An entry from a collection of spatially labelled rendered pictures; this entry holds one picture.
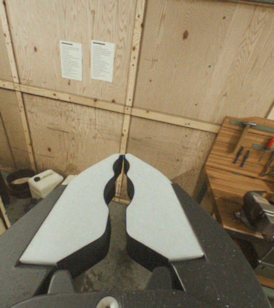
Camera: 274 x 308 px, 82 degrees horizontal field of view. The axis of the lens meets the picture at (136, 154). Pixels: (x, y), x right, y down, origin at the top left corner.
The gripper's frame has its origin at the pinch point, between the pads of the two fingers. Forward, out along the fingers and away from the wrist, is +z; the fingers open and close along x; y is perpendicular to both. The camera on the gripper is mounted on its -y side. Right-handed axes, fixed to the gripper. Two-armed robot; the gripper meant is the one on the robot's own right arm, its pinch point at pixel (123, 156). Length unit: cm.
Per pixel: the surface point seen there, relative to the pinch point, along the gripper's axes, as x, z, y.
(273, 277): 121, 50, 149
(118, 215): -15, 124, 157
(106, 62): -20, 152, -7
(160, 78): 27, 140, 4
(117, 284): -12, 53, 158
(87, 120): -45, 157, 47
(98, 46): -27, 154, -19
